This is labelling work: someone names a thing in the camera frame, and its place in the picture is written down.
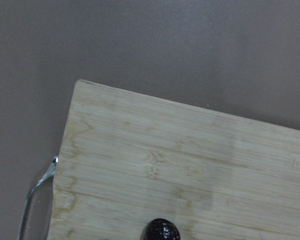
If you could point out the dark red cherry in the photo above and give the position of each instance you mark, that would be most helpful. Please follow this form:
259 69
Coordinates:
160 229

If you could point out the bamboo cutting board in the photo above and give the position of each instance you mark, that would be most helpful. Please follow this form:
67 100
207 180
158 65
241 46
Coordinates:
128 158

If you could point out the steel board handle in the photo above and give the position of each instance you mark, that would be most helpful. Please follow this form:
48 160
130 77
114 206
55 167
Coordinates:
49 174

